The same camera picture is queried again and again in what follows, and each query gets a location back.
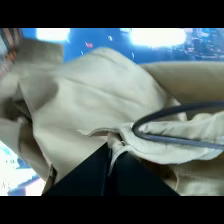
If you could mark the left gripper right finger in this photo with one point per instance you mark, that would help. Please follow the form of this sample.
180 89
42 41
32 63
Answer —
136 180

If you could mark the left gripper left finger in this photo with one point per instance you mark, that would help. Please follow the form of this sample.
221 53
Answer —
88 176

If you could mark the beige long-sleeved shirt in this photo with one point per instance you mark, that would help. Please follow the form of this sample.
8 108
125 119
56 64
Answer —
93 100

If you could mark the grey clothes hanger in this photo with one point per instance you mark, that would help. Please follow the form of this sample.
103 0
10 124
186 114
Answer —
156 137

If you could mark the checked shirt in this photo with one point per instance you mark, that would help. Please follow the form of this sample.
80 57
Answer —
8 43

